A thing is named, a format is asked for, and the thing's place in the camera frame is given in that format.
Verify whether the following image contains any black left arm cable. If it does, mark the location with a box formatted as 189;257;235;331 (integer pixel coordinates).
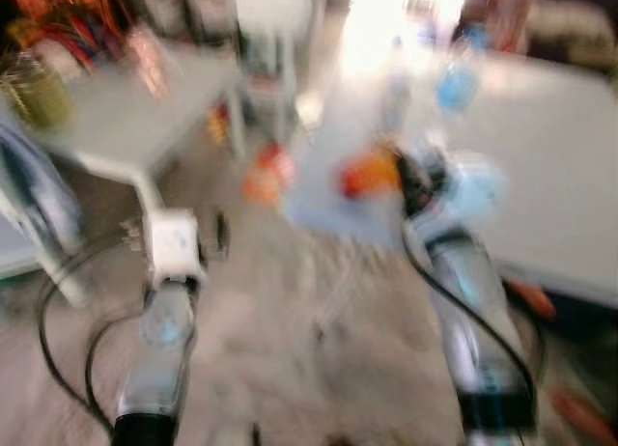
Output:
37;234;146;437

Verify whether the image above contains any small yellow item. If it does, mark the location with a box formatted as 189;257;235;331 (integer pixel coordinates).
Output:
205;108;228;143

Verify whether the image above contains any orange food item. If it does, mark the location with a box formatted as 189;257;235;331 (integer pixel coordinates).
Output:
338;149;403;202

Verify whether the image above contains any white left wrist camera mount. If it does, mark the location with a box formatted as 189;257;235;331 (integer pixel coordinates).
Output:
143;209;209;285

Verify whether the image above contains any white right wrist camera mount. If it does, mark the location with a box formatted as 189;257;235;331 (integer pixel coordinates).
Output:
439;154;508;227

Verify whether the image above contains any clear plastic bottle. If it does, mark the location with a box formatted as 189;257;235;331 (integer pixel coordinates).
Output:
379;41;414;133

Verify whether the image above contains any large white table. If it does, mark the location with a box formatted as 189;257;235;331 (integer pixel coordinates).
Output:
285;48;618;307

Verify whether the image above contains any orange oblong item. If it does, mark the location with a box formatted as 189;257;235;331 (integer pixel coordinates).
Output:
502;277;559;320
548;388;617;445

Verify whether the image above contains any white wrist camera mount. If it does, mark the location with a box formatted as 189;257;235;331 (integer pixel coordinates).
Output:
143;209;209;285
439;154;508;227

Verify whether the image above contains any orange red object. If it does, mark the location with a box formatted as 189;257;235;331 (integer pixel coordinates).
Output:
241;145;295;208

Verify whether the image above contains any blue label water bottle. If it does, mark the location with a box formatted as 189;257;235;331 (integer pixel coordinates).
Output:
435;26;484;114

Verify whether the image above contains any red orange clutter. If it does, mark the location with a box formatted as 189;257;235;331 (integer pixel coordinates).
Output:
0;0;126;61

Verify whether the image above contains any pink translucent bottle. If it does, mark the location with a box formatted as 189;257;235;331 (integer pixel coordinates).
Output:
130;26;170;95

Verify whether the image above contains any green jar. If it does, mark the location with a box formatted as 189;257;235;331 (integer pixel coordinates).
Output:
0;60;73;130

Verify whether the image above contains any small white table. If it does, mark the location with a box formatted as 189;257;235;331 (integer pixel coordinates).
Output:
39;42;247;215

